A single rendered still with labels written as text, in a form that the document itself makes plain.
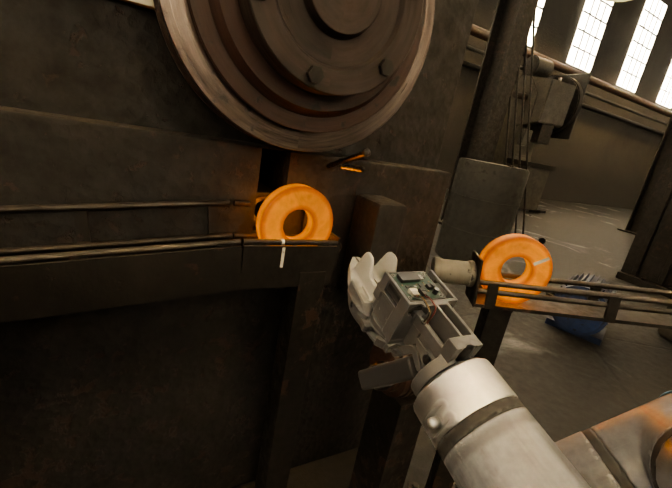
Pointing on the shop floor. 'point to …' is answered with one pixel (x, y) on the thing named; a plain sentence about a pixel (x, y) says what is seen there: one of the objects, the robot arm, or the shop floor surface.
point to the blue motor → (588, 329)
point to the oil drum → (479, 207)
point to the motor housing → (386, 434)
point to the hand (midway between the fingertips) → (356, 268)
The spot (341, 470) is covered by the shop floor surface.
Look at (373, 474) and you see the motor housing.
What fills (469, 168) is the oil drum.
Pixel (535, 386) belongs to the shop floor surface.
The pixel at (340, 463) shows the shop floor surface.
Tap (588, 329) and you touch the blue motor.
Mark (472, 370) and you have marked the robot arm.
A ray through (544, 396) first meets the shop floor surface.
